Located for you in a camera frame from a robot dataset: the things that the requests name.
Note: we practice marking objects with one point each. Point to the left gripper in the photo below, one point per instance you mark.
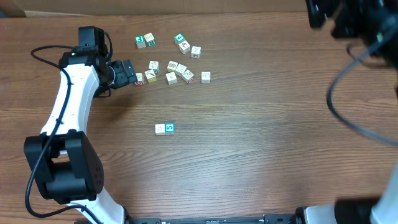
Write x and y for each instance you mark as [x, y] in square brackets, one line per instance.
[122, 76]

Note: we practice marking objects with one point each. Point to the wooden block yellow side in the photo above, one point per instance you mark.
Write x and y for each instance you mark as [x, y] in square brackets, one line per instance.
[150, 75]

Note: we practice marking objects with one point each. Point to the wooden block teal side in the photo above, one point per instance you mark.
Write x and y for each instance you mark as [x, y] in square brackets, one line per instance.
[154, 65]

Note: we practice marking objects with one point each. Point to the wooden block red drawing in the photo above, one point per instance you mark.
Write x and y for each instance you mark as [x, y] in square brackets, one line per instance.
[184, 47]

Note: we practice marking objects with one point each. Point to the wooden block red edge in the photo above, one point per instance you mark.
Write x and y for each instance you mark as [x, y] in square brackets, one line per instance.
[188, 76]

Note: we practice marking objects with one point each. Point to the wooden letter A block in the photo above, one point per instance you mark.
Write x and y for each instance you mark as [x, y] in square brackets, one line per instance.
[159, 129]

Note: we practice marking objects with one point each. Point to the blue number five block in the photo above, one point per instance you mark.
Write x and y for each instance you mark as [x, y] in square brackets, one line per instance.
[169, 128]

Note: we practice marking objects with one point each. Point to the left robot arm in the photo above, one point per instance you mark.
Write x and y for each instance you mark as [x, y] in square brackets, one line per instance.
[66, 172]

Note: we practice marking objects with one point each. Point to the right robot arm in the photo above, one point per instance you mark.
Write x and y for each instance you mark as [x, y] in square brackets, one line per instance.
[374, 23]

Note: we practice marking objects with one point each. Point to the green top wooden block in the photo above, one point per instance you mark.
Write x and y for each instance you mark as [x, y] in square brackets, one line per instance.
[140, 41]

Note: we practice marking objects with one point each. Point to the wooden block red front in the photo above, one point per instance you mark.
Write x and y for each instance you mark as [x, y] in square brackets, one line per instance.
[140, 79]

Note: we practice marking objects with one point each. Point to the wooden block green side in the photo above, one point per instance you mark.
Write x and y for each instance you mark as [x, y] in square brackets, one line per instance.
[149, 39]

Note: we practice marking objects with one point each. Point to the wooden block brown drawing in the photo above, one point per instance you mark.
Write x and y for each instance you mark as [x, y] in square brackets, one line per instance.
[172, 66]

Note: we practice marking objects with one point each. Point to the wooden block bulb drawing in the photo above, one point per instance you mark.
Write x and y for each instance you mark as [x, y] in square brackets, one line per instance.
[171, 78]

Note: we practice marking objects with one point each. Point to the green number four block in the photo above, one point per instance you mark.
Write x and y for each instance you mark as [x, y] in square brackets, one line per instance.
[179, 38]

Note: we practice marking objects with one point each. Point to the plain wooden block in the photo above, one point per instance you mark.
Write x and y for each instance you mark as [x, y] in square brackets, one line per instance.
[180, 69]

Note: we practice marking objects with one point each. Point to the cardboard sheet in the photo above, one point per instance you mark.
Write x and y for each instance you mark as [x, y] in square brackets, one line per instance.
[22, 8]

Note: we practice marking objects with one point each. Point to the wooden block red side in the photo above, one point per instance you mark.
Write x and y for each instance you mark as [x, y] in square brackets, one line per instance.
[195, 52]

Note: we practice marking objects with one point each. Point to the wooden block rightmost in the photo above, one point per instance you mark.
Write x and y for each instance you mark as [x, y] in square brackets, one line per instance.
[206, 77]

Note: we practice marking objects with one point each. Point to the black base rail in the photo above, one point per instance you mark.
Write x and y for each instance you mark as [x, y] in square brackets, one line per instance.
[265, 219]

